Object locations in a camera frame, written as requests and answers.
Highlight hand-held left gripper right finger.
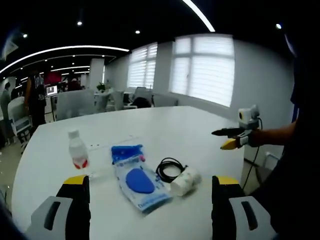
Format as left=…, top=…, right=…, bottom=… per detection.
left=211, top=175, right=278, bottom=240

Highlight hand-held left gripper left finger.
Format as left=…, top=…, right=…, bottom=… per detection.
left=26, top=174, right=91, bottom=240

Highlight white paper cup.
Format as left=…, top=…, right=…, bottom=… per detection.
left=169, top=166, right=202, bottom=197

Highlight clear water bottle red label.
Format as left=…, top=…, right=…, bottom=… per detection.
left=67, top=128, right=90, bottom=171

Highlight wet wipes pack blue lid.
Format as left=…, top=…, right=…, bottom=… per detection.
left=113, top=159, right=174, bottom=215

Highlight small blue tissue pack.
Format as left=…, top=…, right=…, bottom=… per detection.
left=110, top=144, right=146, bottom=166

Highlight person's right hand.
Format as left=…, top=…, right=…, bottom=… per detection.
left=246, top=129, right=267, bottom=149

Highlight large window white blinds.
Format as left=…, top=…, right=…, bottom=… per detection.
left=169, top=34, right=236, bottom=108

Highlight white table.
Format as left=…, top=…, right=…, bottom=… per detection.
left=11, top=105, right=247, bottom=240

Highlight person's dark shirt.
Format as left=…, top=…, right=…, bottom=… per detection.
left=249, top=29, right=320, bottom=240

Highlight black bag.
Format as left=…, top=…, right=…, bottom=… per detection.
left=132, top=97, right=153, bottom=108

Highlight window with white blinds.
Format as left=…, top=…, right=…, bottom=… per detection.
left=127, top=42, right=158, bottom=88

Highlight white slatted office chair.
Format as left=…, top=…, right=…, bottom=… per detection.
left=7, top=96, right=33, bottom=137

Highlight large white office chair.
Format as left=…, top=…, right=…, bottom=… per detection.
left=56, top=89, right=97, bottom=122

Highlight straight ceiling light strip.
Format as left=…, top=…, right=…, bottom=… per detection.
left=182, top=0, right=216, bottom=33

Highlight curved ceiling light strip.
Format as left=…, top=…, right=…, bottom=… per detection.
left=0, top=45, right=131, bottom=75

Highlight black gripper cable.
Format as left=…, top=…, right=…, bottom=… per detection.
left=239, top=117, right=264, bottom=191

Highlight red wall sign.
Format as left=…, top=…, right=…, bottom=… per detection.
left=44, top=70, right=63, bottom=83

